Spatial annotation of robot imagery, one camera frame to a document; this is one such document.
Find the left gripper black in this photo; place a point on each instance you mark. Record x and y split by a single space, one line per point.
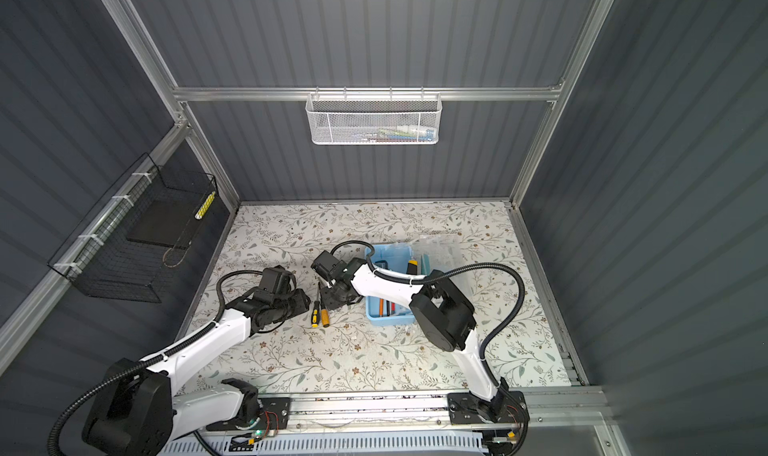
302 302

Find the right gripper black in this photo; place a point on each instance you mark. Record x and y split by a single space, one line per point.
329 301

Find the blue plastic tool box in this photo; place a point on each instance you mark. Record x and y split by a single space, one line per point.
389 258

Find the yellow black ratchet screwdriver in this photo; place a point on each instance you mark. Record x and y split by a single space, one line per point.
412 268

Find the small yellow black screwdriver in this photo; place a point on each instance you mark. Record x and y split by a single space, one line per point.
316 308

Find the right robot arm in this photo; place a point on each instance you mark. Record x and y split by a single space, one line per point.
442 311

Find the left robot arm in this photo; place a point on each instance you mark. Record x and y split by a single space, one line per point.
140 409

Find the yellow marker in basket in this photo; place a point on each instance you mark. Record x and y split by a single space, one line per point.
206 204

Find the black foam pad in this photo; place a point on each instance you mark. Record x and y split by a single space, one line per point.
168 224

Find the items in white basket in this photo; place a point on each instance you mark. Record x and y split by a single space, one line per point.
398 134

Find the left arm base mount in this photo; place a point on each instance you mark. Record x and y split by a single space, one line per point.
263 414

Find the black wire basket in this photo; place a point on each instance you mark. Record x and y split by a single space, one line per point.
136 246

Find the white perforated cable duct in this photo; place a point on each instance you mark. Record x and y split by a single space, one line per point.
357 443

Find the white wire mesh basket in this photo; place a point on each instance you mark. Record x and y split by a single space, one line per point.
332 122

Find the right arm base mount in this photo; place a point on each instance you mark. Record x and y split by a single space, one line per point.
506 407

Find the aluminium front rail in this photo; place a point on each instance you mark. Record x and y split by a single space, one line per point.
390 410

